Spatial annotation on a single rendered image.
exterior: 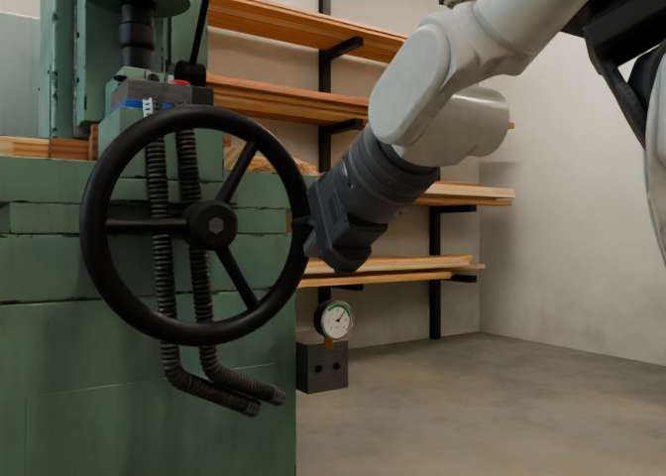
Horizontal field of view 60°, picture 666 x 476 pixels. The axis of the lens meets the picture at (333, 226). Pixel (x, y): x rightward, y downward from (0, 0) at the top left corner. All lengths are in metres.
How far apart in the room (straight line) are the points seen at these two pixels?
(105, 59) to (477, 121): 0.78
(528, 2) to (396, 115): 0.13
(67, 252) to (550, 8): 0.65
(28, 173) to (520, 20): 0.63
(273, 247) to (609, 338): 3.49
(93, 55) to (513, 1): 0.84
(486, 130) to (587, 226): 3.75
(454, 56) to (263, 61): 3.36
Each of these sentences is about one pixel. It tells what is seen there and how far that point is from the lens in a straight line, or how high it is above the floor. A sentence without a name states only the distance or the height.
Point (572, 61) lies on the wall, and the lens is 4.49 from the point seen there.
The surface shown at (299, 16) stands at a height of 2.00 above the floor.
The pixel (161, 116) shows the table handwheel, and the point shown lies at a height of 0.93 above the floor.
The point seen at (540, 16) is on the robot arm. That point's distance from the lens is 0.47.
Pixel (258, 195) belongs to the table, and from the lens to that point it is 0.93.
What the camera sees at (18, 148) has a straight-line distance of 1.01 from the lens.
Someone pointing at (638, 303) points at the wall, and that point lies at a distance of 4.12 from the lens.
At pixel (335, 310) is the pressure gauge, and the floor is 0.68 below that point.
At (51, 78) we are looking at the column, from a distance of 1.25.
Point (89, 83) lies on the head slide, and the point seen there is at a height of 1.07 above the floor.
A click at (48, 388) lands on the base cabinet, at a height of 0.60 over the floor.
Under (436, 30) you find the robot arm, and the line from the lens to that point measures 0.48.
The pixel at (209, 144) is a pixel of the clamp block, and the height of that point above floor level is 0.92.
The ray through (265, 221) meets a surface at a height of 0.82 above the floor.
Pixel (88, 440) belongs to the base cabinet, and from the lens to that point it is 0.90.
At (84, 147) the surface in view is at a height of 0.94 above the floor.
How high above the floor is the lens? 0.80
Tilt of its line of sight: 1 degrees up
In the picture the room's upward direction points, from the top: straight up
